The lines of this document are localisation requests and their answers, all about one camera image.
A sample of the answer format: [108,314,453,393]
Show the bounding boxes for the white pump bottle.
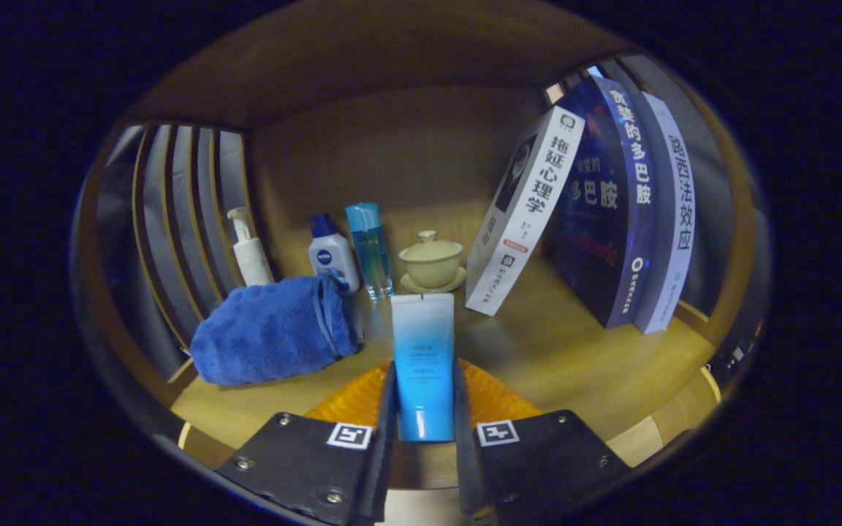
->
[227,207,276,287]

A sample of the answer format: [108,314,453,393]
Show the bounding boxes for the blue rolled towel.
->
[189,269,363,386]

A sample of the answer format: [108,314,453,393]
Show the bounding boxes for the cream lidded teacup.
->
[398,230,468,294]

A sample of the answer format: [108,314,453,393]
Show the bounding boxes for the pale lavender book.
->
[633,91,697,335]

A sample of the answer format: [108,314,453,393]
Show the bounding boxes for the white book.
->
[465,106,586,317]

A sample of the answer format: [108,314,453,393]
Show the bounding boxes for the blue and white tube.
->
[390,292,457,443]

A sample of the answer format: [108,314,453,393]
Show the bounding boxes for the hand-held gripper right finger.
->
[452,358,634,526]

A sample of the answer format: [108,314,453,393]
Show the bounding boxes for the wooden cabinet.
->
[70,0,773,505]

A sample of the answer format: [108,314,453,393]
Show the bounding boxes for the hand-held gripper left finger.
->
[215,359,398,526]

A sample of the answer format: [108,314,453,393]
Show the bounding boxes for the wooden countertop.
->
[169,252,718,490]

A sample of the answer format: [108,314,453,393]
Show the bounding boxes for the white bottle with blue cap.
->
[308,213,361,295]

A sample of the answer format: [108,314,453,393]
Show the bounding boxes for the clear blue bottle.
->
[344,202,395,301]

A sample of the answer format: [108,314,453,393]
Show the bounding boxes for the dark blue book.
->
[545,73,659,329]

